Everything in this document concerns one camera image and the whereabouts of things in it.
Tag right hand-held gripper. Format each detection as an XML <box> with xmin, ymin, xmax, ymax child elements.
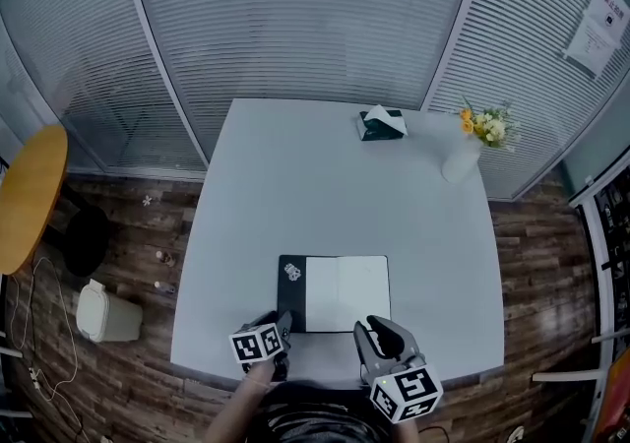
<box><xmin>352</xmin><ymin>314</ymin><xmax>445</xmax><ymax>425</ymax></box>

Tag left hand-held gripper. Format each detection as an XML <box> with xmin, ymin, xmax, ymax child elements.
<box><xmin>227</xmin><ymin>309</ymin><xmax>295</xmax><ymax>382</ymax></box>

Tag black notebook with white pages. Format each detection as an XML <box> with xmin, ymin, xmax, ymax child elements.
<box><xmin>277</xmin><ymin>254</ymin><xmax>393</xmax><ymax>335</ymax></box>

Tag person's left forearm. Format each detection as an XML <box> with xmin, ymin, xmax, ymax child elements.
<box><xmin>204</xmin><ymin>359</ymin><xmax>277</xmax><ymax>443</ymax></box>

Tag person's dark clothing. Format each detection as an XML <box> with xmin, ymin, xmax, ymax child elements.
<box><xmin>255</xmin><ymin>381</ymin><xmax>395</xmax><ymax>443</ymax></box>

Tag white trash bin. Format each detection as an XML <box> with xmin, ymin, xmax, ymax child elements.
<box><xmin>76</xmin><ymin>278</ymin><xmax>144</xmax><ymax>344</ymax></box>

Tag white wooden bar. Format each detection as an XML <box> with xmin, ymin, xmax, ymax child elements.
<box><xmin>531</xmin><ymin>369</ymin><xmax>604</xmax><ymax>383</ymax></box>

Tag white vase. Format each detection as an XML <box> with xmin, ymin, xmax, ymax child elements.
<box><xmin>441</xmin><ymin>135</ymin><xmax>482</xmax><ymax>184</ymax></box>

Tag black round table base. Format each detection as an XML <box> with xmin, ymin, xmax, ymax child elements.
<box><xmin>63</xmin><ymin>207</ymin><xmax>112</xmax><ymax>279</ymax></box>

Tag green tissue box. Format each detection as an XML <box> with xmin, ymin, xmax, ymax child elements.
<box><xmin>353</xmin><ymin>104</ymin><xmax>409</xmax><ymax>143</ymax></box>

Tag orange painted board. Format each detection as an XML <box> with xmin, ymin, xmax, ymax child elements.
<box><xmin>593</xmin><ymin>342</ymin><xmax>630</xmax><ymax>443</ymax></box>

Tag yellow and white flowers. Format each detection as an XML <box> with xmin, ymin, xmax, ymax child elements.
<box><xmin>459</xmin><ymin>96</ymin><xmax>521</xmax><ymax>153</ymax></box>

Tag black metal railing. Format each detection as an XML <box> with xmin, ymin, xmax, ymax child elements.
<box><xmin>595</xmin><ymin>169</ymin><xmax>630</xmax><ymax>334</ymax></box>

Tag round wooden side table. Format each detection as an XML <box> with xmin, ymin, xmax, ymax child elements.
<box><xmin>0</xmin><ymin>124</ymin><xmax>69</xmax><ymax>276</ymax></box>

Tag frosted glass door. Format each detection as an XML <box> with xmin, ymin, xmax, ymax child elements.
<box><xmin>560</xmin><ymin>61</ymin><xmax>630</xmax><ymax>196</ymax></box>

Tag white text paper sheet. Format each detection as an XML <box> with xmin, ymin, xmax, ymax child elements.
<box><xmin>563</xmin><ymin>12</ymin><xmax>616</xmax><ymax>81</ymax></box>

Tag black floor cable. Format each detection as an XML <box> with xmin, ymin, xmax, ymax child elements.
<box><xmin>417</xmin><ymin>425</ymin><xmax>452</xmax><ymax>443</ymax></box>

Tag white floor cable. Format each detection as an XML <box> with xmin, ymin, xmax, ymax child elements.
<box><xmin>9</xmin><ymin>256</ymin><xmax>80</xmax><ymax>432</ymax></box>

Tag white notice with camera icon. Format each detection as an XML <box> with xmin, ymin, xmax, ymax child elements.
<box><xmin>585</xmin><ymin>0</ymin><xmax>630</xmax><ymax>38</ymax></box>

